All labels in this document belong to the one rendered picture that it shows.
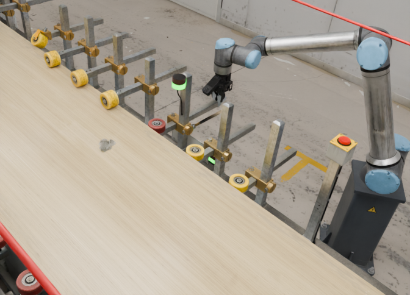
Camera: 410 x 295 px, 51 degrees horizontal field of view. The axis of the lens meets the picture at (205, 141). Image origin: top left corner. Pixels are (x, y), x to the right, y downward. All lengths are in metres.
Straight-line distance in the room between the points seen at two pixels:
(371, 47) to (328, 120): 2.09
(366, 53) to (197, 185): 0.85
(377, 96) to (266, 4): 3.10
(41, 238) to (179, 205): 0.49
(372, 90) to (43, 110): 1.46
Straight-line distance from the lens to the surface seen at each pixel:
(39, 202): 1.68
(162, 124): 1.99
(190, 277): 1.44
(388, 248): 3.00
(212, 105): 2.23
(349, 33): 2.05
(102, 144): 1.86
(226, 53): 2.09
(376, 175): 2.12
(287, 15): 4.76
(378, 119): 2.00
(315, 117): 3.89
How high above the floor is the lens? 2.09
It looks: 38 degrees down
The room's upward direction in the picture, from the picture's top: 6 degrees clockwise
